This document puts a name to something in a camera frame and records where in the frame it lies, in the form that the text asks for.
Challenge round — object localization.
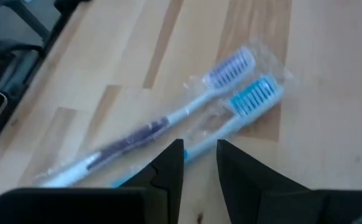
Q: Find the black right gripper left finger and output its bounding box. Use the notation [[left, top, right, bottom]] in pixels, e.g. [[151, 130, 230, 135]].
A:
[[0, 139, 185, 224]]

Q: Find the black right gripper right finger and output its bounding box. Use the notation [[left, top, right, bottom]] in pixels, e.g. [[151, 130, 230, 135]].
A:
[[216, 139, 362, 224]]

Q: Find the blue toothbrush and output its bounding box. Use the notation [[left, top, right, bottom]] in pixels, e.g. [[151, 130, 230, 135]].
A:
[[111, 74, 286, 189]]

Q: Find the purple toothbrush in clear wrapper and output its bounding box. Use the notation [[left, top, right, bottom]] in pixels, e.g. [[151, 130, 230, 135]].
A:
[[33, 45, 258, 189]]

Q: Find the black table frame rail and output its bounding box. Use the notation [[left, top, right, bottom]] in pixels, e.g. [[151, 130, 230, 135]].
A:
[[0, 0, 90, 162]]

